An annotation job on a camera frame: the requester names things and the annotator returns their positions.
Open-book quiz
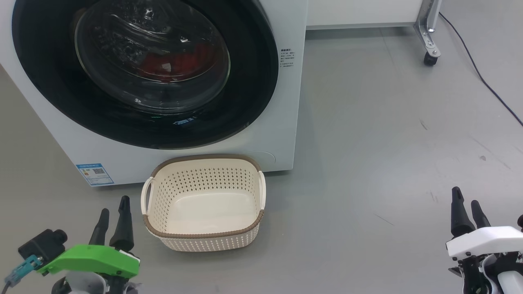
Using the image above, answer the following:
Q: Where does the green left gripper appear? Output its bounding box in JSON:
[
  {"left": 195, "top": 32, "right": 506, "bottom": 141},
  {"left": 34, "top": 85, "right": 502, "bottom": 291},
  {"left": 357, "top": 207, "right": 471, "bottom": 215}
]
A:
[{"left": 38, "top": 196, "right": 141, "bottom": 280}]

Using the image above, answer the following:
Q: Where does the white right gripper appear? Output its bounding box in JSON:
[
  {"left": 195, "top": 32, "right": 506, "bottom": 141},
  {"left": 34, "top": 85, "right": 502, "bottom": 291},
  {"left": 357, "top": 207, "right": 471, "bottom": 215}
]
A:
[{"left": 445, "top": 187, "right": 523, "bottom": 262}]

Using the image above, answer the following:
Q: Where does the washing machine glass door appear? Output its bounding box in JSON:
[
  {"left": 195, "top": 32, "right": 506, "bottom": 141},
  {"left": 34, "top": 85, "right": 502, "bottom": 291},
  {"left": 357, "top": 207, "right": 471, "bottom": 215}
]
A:
[{"left": 11, "top": 0, "right": 279, "bottom": 150}]

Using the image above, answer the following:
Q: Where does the cream perforated laundry basket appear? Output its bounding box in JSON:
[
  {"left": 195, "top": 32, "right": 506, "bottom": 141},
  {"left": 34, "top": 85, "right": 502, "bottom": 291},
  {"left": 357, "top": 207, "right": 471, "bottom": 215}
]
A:
[{"left": 141, "top": 154, "right": 267, "bottom": 252}]

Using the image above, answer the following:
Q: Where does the white front-load washing machine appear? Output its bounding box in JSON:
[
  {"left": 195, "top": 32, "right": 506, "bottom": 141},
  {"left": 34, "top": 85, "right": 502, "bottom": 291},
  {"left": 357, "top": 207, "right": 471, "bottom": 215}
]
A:
[{"left": 0, "top": 0, "right": 309, "bottom": 187}]

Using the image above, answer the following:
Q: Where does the blue energy label sticker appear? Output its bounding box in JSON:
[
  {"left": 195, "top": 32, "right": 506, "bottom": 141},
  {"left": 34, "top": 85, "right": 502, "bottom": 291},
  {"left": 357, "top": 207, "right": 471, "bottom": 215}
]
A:
[{"left": 76, "top": 164, "right": 114, "bottom": 187}]

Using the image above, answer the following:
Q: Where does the white partition board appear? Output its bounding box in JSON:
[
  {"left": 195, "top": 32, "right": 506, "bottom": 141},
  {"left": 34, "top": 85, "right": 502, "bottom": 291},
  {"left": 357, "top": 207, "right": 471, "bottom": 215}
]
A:
[{"left": 306, "top": 0, "right": 425, "bottom": 30}]

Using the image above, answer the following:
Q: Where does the teal left camera cable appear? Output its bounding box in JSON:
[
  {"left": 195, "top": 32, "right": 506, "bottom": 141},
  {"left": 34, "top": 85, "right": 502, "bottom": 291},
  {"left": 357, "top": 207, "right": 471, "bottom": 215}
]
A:
[{"left": 4, "top": 255, "right": 42, "bottom": 294}]

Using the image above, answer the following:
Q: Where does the black floor cable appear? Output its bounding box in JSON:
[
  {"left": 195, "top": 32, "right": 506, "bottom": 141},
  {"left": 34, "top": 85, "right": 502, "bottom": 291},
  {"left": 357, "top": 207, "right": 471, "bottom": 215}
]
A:
[{"left": 438, "top": 11, "right": 523, "bottom": 127}]

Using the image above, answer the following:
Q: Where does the metal frame leg with caster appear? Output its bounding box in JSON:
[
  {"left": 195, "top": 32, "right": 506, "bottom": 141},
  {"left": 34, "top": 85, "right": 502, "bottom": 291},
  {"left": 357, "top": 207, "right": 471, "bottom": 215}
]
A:
[{"left": 413, "top": 0, "right": 443, "bottom": 67}]

